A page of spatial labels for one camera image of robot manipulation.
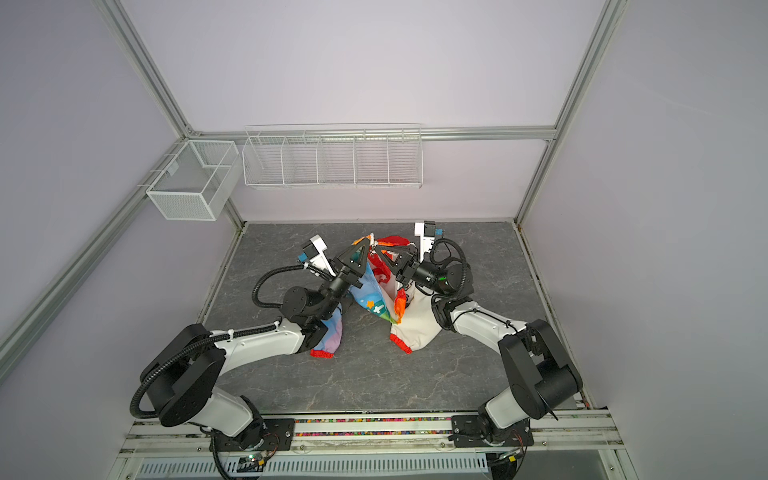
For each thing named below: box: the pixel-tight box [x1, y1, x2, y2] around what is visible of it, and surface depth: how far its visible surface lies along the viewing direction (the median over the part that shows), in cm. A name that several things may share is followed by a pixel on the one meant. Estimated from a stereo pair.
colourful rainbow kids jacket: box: [310, 235, 442, 358], surface depth 82 cm
